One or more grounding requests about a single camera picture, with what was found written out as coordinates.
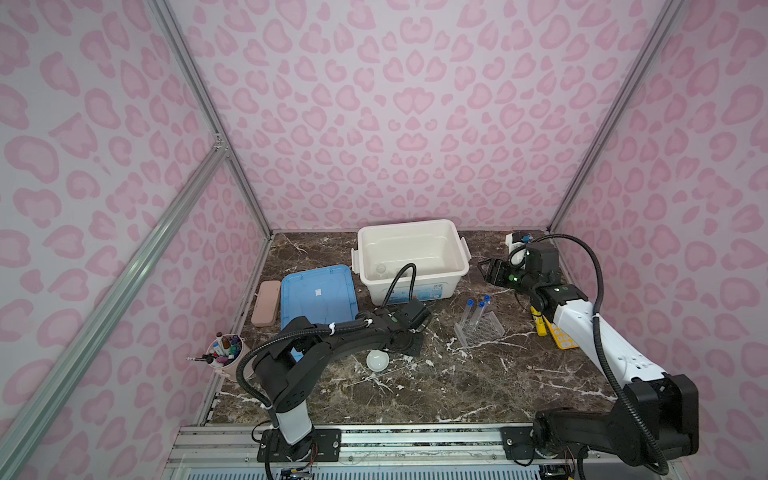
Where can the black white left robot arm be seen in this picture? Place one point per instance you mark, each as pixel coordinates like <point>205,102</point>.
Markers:
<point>282,372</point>

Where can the yellow calculator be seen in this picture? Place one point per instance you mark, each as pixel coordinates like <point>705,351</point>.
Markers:
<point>562,339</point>

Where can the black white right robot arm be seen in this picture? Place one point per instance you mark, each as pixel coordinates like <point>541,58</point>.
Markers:
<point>655,417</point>

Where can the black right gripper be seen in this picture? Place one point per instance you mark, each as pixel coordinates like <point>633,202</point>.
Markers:
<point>498,267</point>

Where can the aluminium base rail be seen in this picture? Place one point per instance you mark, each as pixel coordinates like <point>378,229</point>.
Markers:
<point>426,451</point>

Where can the blue plastic bin lid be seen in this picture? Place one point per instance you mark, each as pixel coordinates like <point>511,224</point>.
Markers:
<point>323,296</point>

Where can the white plastic storage bin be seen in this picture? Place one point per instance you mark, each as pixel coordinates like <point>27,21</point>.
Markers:
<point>438,256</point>

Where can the pink pencil case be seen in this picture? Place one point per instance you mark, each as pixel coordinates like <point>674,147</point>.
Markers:
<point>266,307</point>

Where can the white ceramic mortar bowl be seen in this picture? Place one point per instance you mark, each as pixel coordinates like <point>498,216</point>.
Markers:
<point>377,361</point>

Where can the pink pen holder cup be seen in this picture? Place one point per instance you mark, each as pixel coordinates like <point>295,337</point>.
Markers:
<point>224,354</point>

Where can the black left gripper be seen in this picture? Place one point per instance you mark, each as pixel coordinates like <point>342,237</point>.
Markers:
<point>417,348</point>

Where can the clear glass beaker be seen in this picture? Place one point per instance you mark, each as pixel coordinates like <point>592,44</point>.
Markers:
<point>401,273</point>

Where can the clear test tube rack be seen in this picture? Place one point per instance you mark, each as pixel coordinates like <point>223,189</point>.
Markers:
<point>487,329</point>

